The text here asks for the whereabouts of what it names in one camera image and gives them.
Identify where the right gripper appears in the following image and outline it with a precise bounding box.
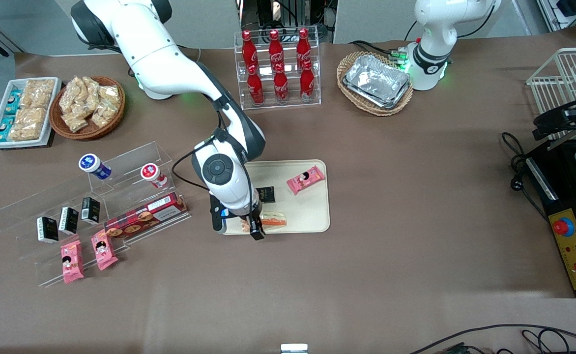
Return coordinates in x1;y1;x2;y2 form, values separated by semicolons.
228;199;266;241

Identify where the triangle sandwich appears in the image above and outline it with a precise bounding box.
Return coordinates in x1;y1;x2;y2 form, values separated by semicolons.
240;211;288;233

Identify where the beige plastic tray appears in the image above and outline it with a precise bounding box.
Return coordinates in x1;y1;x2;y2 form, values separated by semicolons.
218;159;331;236

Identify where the silver foil tray stack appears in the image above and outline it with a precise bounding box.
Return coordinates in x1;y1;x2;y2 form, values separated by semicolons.
343;54;411;110

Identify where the white rectangular snack tray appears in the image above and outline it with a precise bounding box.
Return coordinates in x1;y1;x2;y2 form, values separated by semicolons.
0;77;62;149

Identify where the pink snack packet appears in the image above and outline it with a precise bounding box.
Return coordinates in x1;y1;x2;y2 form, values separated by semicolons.
287;166;326;196
60;240;85;285
90;229;119;271

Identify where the red tartan shortbread box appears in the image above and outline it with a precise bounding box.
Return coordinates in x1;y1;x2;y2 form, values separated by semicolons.
104;192;189;240

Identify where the red yogurt cup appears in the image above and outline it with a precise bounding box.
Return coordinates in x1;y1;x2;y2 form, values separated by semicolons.
140;163;169;189

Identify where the red cola bottle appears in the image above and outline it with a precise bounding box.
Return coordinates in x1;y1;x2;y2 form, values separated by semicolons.
247;64;265;105
296;28;312;63
242;30;258;67
300;60;316;101
273;63;289;104
268;29;284;66

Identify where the clear acrylic tiered stand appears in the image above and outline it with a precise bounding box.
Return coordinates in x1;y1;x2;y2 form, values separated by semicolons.
0;142;193;288

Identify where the tan wicker foil basket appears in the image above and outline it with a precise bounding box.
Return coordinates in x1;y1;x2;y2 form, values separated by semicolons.
337;51;414;117

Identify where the clear acrylic bottle rack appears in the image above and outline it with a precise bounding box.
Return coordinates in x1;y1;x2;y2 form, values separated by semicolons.
234;30;321;111

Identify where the small black carton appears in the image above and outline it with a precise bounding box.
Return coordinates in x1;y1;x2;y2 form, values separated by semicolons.
81;197;101;225
58;207;79;235
36;216;59;244

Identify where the brown wicker snack basket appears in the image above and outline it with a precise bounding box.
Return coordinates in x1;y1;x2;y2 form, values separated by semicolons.
49;75;126;141

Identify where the blue yogurt cup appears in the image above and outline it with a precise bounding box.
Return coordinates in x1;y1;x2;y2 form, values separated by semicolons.
79;153;113;180

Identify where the clear bag of crackers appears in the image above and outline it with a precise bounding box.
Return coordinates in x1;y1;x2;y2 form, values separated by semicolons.
62;111;89;133
59;79;85;106
99;85;121;105
91;103;119;128
82;76;104;99

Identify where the black background equipment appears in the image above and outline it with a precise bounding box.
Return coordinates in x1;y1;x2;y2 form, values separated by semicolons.
239;0;338;42

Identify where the tan cracker pack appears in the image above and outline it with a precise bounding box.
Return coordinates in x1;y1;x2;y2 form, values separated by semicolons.
21;79;57;109
9;107;48;142

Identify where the black sealing machine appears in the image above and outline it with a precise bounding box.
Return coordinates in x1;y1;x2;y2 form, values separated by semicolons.
526;140;576;298

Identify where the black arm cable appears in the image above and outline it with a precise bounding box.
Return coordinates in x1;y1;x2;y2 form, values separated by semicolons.
171;111;226;192

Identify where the left arm base cable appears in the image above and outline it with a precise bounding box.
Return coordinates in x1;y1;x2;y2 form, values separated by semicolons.
349;39;409;62

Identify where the black power cable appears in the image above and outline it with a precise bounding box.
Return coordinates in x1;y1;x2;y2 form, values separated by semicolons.
502;132;550;223

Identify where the black floor cable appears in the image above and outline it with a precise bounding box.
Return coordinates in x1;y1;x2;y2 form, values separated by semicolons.
411;324;576;354

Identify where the black machine handle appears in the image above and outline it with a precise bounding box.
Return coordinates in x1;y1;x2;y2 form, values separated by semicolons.
532;93;576;141

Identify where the white wire basket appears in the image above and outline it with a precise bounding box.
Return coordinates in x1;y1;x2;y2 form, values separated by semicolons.
526;47;576;143

